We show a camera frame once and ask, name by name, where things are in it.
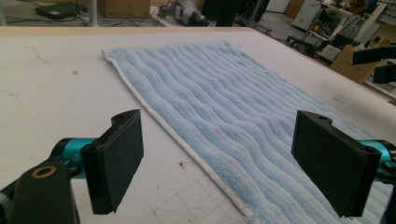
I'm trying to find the white cabinet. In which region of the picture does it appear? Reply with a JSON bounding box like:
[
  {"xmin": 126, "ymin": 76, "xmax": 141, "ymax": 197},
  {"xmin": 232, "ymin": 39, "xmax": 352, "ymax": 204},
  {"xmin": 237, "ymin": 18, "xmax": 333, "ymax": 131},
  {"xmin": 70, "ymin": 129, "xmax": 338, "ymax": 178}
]
[{"xmin": 291, "ymin": 0, "xmax": 323, "ymax": 32}]

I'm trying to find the black flat device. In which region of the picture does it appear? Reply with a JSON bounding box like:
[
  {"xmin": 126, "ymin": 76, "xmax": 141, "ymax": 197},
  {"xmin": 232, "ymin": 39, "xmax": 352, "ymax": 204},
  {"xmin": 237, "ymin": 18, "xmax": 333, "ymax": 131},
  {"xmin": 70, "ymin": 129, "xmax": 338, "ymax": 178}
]
[{"xmin": 35, "ymin": 2, "xmax": 89, "ymax": 21}]

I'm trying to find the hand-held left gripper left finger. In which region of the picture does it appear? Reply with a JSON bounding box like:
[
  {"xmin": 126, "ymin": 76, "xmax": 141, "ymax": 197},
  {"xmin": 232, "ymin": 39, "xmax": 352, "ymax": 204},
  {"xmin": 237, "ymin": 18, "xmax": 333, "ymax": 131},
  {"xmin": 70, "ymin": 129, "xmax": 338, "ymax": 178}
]
[{"xmin": 80, "ymin": 108, "xmax": 145, "ymax": 216}]

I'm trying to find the open brown cardboard box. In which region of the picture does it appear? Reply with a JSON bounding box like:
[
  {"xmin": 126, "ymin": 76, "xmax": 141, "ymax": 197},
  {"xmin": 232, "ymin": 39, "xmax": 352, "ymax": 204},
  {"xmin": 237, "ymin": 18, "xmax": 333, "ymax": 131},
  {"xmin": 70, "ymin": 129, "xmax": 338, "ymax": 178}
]
[{"xmin": 330, "ymin": 45, "xmax": 386, "ymax": 85}]

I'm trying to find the blue striped towel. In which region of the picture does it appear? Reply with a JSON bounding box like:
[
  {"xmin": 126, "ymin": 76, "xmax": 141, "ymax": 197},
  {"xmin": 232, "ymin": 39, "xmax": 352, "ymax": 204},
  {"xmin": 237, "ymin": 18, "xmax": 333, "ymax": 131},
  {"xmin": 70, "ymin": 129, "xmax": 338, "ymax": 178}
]
[{"xmin": 102, "ymin": 41, "xmax": 396, "ymax": 224}]

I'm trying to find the white desk frame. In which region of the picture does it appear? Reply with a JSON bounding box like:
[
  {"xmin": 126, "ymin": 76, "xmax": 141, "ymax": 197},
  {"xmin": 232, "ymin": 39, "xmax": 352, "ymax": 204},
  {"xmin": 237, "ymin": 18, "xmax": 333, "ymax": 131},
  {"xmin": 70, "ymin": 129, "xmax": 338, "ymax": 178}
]
[{"xmin": 88, "ymin": 0, "xmax": 101, "ymax": 27}]

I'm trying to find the grey robot device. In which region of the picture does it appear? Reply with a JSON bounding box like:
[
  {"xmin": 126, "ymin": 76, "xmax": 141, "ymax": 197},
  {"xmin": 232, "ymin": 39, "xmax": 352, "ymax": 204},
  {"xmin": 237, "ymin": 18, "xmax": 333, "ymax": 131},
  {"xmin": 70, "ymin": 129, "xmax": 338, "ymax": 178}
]
[{"xmin": 158, "ymin": 0, "xmax": 210, "ymax": 27}]

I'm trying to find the large cardboard box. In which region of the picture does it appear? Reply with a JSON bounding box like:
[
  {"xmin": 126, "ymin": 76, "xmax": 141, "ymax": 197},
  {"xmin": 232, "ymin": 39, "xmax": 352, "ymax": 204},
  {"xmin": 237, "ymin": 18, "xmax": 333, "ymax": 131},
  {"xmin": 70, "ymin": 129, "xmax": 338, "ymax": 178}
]
[{"xmin": 97, "ymin": 0, "xmax": 152, "ymax": 19}]

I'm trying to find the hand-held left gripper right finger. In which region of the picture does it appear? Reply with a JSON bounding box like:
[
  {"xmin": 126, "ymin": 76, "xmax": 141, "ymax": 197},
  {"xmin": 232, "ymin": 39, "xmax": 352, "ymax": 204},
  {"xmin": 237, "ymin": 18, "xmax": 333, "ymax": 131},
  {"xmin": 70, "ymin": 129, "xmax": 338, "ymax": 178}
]
[{"xmin": 290, "ymin": 109, "xmax": 382, "ymax": 218}]

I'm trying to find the black metal frame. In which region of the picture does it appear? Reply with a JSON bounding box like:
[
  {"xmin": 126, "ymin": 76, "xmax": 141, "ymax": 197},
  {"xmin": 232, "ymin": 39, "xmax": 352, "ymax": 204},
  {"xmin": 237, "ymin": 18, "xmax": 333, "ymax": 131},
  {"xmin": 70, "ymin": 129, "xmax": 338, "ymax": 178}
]
[{"xmin": 201, "ymin": 0, "xmax": 271, "ymax": 28}]

